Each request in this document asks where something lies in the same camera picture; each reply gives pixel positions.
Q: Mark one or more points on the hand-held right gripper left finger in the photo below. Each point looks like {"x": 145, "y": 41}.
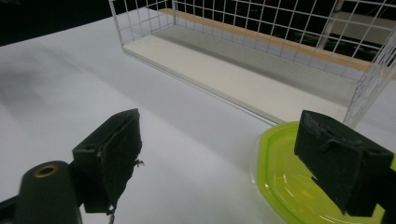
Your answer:
{"x": 115, "y": 155}

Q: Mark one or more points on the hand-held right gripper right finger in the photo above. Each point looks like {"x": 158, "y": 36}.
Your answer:
{"x": 339, "y": 161}

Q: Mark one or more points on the lime green plastic plate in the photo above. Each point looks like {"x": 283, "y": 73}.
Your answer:
{"x": 289, "y": 186}

